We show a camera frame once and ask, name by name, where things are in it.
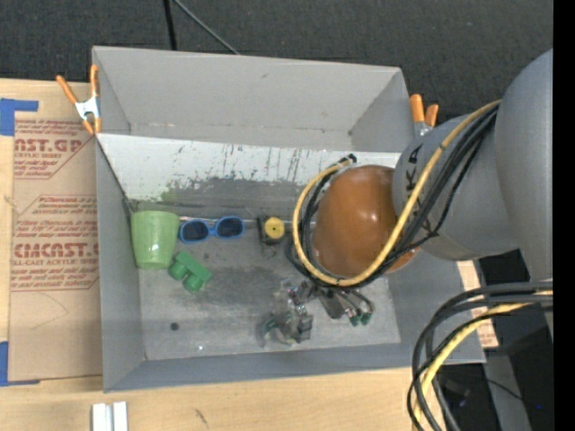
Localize brown cardboard board, red print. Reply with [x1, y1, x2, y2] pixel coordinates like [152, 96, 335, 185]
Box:
[0, 77, 499, 384]

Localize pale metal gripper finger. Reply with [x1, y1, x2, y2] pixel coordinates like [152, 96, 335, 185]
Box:
[279, 278, 315, 311]
[256, 310, 314, 347]

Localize green double-cylinder toy block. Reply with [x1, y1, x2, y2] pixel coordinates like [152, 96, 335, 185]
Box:
[167, 251, 213, 294]

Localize grey metal bin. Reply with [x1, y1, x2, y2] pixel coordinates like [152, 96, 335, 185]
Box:
[91, 46, 487, 393]

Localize yellow and black round tool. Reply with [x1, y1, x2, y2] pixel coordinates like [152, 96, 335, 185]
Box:
[256, 215, 287, 246]

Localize light green plastic cup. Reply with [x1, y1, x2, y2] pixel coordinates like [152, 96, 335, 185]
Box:
[130, 210, 181, 270]

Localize blue sunglasses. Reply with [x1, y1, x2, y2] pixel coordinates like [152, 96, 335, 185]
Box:
[178, 215, 246, 244]

